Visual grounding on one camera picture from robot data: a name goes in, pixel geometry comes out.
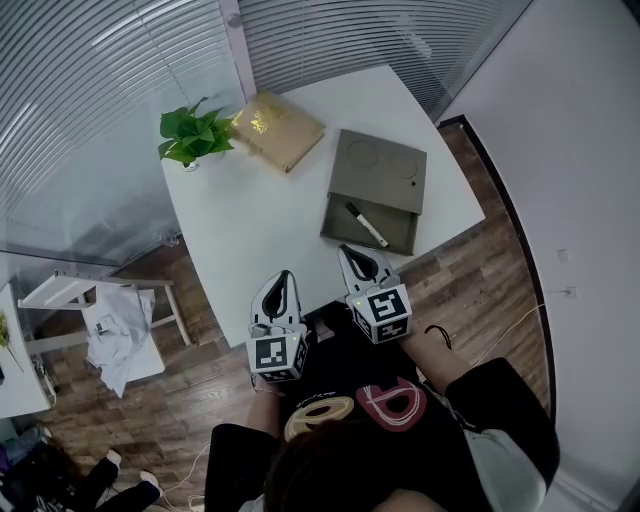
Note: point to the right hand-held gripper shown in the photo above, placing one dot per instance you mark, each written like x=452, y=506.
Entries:
x=382, y=310

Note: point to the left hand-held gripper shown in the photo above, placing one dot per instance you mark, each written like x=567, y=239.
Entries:
x=272, y=352

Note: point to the white marker pen black cap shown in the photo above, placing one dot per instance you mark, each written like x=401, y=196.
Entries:
x=367, y=226

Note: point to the grey box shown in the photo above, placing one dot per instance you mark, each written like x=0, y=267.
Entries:
x=380, y=170

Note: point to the tan notebook with gold print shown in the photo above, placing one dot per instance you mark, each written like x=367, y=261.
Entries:
x=285, y=135

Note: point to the person's right forearm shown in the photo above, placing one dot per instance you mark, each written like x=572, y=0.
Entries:
x=435, y=360

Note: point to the person's left forearm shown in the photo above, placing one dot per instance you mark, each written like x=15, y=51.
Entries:
x=262, y=410

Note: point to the white desk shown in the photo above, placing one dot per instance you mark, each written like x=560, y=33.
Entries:
x=260, y=215

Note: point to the black printed shirt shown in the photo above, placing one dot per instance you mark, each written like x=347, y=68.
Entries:
x=360, y=360

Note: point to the white crumpled cloth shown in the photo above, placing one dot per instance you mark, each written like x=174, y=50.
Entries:
x=120, y=325

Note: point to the green potted plant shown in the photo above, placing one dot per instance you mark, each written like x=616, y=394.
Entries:
x=192, y=132

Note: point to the white chair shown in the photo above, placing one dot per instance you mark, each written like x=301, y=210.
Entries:
x=55, y=290

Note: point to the grey window blind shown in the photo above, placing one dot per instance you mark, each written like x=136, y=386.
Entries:
x=90, y=90
x=360, y=35

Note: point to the white side table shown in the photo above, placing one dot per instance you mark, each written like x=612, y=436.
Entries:
x=15, y=390

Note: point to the white wall socket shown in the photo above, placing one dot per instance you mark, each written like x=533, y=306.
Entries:
x=570, y=292

